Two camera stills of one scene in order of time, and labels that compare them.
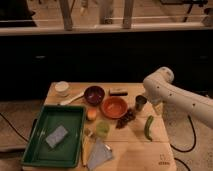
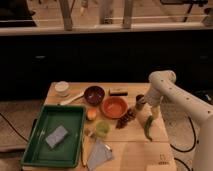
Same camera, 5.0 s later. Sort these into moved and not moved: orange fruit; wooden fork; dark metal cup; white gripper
Moved: white gripper
Not moved: dark metal cup; orange fruit; wooden fork
